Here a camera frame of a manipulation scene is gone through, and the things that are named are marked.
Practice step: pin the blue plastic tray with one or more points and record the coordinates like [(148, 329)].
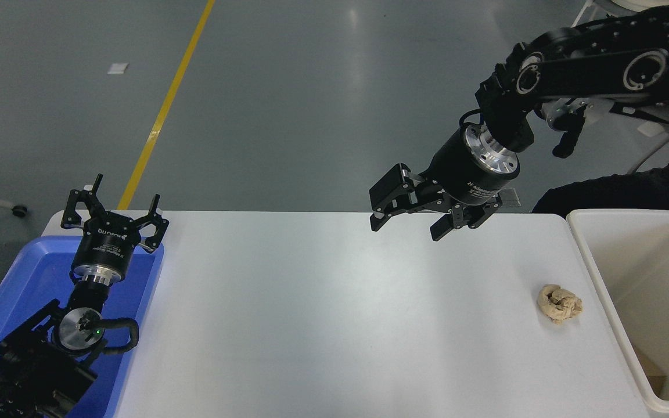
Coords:
[(32, 273)]

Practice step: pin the silver floor outlet plate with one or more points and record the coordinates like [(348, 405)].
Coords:
[(513, 199)]

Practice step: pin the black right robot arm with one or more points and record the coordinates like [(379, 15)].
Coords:
[(590, 64)]

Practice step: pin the tan paper ball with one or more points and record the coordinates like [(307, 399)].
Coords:
[(558, 305)]

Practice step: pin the large pale plastic bin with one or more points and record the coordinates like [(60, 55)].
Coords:
[(659, 278)]

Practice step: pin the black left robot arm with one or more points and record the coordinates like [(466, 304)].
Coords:
[(38, 360)]

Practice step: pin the white grey curved chair frame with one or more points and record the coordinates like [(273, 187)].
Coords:
[(657, 129)]

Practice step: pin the person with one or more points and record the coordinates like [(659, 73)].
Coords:
[(601, 194)]

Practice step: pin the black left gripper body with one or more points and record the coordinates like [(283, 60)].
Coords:
[(105, 247)]

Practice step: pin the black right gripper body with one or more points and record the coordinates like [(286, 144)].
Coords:
[(462, 171)]

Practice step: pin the yellow floor tape line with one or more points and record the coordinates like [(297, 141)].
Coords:
[(166, 104)]

